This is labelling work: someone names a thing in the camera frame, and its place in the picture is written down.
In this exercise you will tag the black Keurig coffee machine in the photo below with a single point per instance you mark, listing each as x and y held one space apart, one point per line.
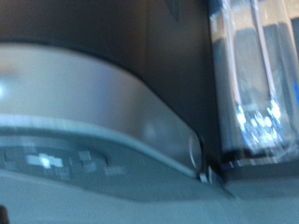
109 93

